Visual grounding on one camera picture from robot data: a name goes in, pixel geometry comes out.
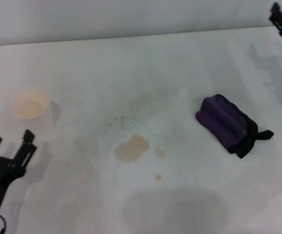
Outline purple rag with black trim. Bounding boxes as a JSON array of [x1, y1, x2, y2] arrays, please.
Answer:
[[195, 94, 275, 159]]

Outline white paper cup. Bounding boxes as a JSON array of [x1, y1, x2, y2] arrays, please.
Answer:
[[10, 86, 61, 129]]

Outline dark purple cable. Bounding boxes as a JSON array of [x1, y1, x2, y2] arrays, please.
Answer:
[[0, 214, 9, 234]]

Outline large brown water stain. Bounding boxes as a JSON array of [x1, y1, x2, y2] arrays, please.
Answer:
[[114, 134, 149, 163]]

